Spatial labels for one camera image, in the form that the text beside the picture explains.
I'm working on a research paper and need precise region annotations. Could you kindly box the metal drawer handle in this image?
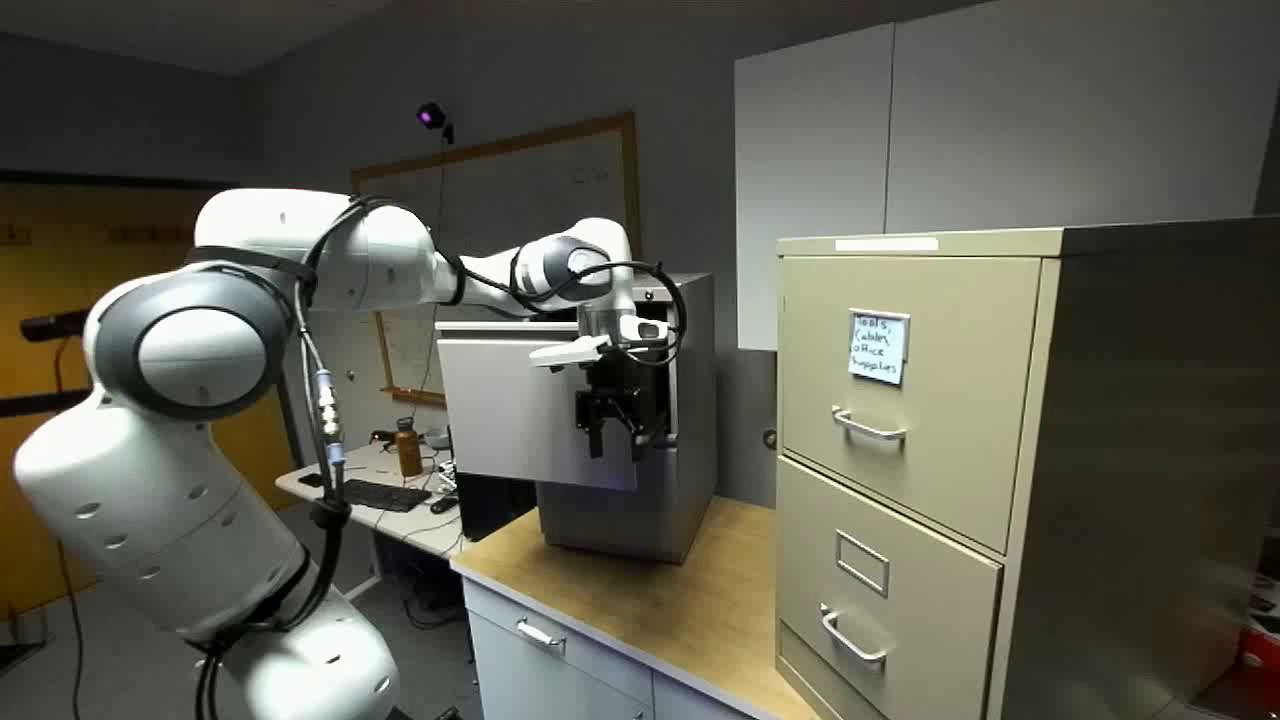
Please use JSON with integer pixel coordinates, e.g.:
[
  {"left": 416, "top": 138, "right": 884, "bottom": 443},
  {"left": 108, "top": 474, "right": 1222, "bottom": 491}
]
[
  {"left": 817, "top": 601, "right": 892, "bottom": 671},
  {"left": 828, "top": 399, "right": 911, "bottom": 457}
]

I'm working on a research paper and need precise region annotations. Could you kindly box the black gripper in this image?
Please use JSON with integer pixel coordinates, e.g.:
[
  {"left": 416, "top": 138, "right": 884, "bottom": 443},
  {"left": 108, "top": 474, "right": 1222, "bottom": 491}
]
[{"left": 574, "top": 339, "right": 675, "bottom": 467}]

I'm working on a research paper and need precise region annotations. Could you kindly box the red object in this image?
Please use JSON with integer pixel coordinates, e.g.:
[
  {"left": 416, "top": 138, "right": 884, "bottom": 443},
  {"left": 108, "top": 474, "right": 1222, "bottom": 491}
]
[{"left": 1226, "top": 622, "right": 1280, "bottom": 688}]

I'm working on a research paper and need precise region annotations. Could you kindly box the gray file cabinet drawer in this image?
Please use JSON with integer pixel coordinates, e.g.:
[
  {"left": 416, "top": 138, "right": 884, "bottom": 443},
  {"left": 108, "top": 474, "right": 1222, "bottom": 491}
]
[{"left": 433, "top": 317, "right": 647, "bottom": 495}]

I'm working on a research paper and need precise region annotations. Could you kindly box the black camera stand bar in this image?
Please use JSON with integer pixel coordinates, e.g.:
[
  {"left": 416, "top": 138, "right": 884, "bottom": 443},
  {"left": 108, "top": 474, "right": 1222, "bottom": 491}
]
[{"left": 0, "top": 388, "right": 95, "bottom": 421}]

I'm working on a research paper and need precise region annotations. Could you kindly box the thin black stand cable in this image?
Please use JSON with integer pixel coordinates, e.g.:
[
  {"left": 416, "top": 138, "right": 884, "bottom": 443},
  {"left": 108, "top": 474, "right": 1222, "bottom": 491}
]
[{"left": 46, "top": 567, "right": 93, "bottom": 720}]

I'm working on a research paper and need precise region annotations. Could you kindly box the white paper label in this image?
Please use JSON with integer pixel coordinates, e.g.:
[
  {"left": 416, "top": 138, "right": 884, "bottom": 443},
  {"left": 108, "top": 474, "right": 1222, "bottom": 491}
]
[{"left": 843, "top": 307, "right": 917, "bottom": 394}]

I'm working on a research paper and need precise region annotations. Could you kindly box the white base cabinet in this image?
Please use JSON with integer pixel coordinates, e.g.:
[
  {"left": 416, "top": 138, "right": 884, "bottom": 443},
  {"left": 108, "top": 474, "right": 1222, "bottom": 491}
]
[{"left": 457, "top": 574, "right": 751, "bottom": 720}]

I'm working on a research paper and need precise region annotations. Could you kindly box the wood framed notice board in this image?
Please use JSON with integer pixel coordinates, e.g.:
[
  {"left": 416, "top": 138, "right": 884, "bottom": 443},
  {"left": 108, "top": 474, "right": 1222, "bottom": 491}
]
[{"left": 347, "top": 107, "right": 645, "bottom": 412}]

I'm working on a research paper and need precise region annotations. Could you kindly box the small gray file cabinet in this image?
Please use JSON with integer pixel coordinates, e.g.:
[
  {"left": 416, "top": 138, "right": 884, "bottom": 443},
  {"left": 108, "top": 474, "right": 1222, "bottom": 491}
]
[{"left": 533, "top": 272, "right": 724, "bottom": 563}]

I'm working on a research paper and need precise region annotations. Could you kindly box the black computer tower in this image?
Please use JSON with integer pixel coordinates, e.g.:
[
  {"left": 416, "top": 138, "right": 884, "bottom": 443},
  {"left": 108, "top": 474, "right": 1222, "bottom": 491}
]
[{"left": 451, "top": 467, "right": 539, "bottom": 543}]

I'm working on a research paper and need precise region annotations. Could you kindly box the white tape strip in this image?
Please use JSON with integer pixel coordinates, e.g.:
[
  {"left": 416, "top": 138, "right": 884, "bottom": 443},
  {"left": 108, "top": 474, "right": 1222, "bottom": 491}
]
[{"left": 830, "top": 234, "right": 942, "bottom": 255}]

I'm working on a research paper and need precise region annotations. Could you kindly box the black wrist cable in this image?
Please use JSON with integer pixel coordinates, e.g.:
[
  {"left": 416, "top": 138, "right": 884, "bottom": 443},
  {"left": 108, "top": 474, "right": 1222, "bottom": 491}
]
[{"left": 445, "top": 246, "right": 691, "bottom": 369}]

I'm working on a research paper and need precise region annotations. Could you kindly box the black keyboard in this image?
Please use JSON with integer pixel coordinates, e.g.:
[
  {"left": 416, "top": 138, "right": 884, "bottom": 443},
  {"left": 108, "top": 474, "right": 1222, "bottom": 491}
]
[{"left": 337, "top": 475, "right": 437, "bottom": 521}]

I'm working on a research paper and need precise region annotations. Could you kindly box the beige drawer with paper label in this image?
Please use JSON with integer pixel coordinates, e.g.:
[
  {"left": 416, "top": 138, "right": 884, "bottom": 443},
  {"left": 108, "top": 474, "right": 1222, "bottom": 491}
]
[{"left": 777, "top": 254, "right": 1048, "bottom": 561}]

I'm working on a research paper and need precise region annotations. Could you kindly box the brown bottle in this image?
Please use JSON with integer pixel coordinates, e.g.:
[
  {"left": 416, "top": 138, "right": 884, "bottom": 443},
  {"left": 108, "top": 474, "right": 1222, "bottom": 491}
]
[{"left": 390, "top": 418, "right": 429, "bottom": 481}]

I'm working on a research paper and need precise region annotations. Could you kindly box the yellow door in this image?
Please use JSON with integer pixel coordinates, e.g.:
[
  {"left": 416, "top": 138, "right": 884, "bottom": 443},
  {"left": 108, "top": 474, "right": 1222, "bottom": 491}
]
[{"left": 0, "top": 173, "right": 299, "bottom": 622}]

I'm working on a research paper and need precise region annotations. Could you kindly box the wall camera with purple light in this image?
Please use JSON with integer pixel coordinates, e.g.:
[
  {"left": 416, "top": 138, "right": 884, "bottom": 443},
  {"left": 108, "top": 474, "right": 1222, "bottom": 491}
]
[{"left": 410, "top": 102, "right": 460, "bottom": 149}]

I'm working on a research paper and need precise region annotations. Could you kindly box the white office desk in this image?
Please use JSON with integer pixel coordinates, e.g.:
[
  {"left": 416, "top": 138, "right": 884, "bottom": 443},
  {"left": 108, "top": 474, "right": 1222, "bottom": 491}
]
[{"left": 273, "top": 443, "right": 471, "bottom": 563}]

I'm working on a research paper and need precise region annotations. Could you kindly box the beige drawer with empty holder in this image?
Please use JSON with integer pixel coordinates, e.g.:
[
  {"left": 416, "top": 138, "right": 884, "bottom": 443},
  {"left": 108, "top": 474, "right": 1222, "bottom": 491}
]
[{"left": 772, "top": 454, "right": 1008, "bottom": 720}]

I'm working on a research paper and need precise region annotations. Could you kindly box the white wall cabinet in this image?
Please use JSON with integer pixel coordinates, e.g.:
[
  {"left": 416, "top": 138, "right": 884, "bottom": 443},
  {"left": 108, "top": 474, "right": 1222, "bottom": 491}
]
[{"left": 726, "top": 0, "right": 1280, "bottom": 358}]

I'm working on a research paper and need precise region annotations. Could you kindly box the large beige file cabinet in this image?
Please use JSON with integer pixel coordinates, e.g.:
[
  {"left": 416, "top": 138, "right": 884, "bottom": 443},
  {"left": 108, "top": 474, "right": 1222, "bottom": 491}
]
[{"left": 772, "top": 218, "right": 1280, "bottom": 720}]

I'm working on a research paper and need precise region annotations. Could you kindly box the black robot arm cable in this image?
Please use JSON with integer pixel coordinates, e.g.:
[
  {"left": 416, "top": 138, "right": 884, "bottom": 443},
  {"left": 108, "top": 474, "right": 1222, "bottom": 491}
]
[{"left": 189, "top": 197, "right": 403, "bottom": 720}]

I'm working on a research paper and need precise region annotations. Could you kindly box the black camera on stand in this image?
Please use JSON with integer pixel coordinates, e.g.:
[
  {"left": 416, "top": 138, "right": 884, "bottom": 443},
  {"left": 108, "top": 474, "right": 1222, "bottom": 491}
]
[{"left": 14, "top": 307, "right": 93, "bottom": 343}]

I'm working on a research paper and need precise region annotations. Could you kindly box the silver cabinet drawer pull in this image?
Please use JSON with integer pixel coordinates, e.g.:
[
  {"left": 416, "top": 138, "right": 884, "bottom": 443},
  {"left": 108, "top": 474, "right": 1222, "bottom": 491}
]
[{"left": 506, "top": 612, "right": 572, "bottom": 661}]

